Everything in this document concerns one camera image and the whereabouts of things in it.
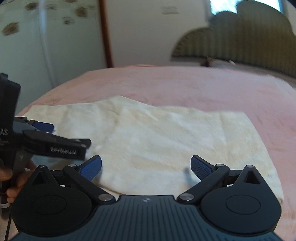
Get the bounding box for cream white fleece pants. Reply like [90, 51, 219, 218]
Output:
[25, 96, 284, 202]

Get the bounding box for person's left hand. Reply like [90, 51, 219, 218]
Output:
[0, 161, 38, 204]

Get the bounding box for white wardrobe with flower decals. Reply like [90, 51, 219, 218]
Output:
[1, 1, 106, 111]

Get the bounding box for pink bed blanket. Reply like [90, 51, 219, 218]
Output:
[16, 65, 295, 240]

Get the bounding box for olive green padded headboard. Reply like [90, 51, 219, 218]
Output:
[171, 6, 295, 77]

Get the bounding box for bright window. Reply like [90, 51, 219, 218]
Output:
[209, 0, 285, 15]

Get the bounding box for brown wooden door frame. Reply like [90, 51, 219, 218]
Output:
[98, 0, 113, 68]

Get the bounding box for white wall socket plate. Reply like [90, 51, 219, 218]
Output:
[161, 6, 179, 15]

